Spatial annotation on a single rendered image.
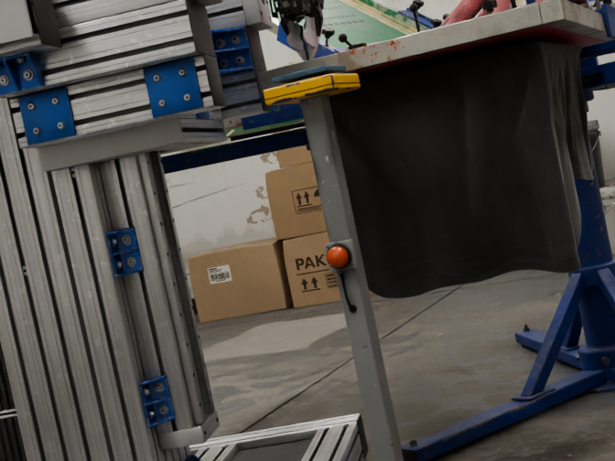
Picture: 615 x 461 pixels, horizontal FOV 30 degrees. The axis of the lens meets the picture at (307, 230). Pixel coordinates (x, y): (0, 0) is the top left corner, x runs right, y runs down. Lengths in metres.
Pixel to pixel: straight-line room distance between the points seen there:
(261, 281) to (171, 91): 5.08
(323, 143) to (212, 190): 5.67
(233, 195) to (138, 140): 5.47
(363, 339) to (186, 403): 0.43
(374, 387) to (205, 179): 5.71
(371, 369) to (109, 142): 0.62
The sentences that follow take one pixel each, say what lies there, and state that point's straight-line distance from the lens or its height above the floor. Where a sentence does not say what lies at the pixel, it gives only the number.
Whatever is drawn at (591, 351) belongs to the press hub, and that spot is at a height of 0.11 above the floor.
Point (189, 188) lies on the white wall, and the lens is 7.69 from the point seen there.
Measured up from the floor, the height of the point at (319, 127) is 0.87.
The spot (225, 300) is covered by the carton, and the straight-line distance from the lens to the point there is 7.13.
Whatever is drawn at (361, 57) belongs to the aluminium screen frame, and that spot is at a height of 0.99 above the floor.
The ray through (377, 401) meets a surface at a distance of 2.00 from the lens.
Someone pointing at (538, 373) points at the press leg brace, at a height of 0.11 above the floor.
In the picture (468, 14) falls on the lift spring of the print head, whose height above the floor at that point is 1.15.
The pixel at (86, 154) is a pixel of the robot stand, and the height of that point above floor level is 0.91.
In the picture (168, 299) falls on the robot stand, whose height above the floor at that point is 0.61.
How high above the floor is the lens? 0.81
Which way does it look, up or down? 3 degrees down
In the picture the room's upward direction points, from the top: 12 degrees counter-clockwise
